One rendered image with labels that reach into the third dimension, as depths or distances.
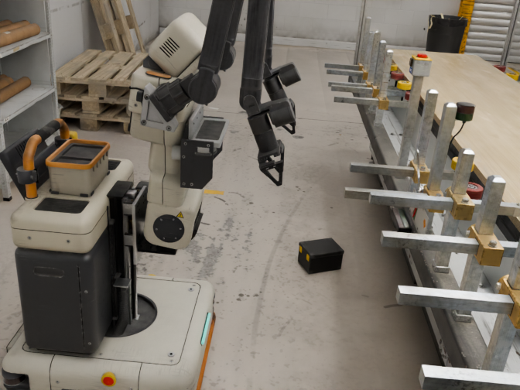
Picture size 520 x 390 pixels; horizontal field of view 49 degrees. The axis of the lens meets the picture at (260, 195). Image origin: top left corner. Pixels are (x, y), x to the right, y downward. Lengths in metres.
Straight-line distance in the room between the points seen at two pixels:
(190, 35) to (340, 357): 1.52
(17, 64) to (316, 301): 2.82
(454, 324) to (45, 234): 1.21
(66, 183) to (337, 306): 1.50
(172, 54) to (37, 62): 2.85
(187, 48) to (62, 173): 0.58
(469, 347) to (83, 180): 1.24
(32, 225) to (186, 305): 0.74
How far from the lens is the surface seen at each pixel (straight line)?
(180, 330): 2.18
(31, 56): 4.51
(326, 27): 9.62
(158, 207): 1.88
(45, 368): 2.12
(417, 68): 2.41
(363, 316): 2.84
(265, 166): 1.58
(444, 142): 1.98
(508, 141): 2.63
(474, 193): 2.01
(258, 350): 2.54
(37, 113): 4.61
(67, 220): 1.81
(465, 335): 1.65
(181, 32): 1.70
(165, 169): 1.87
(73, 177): 1.92
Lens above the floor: 1.63
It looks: 25 degrees down
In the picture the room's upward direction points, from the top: 4 degrees clockwise
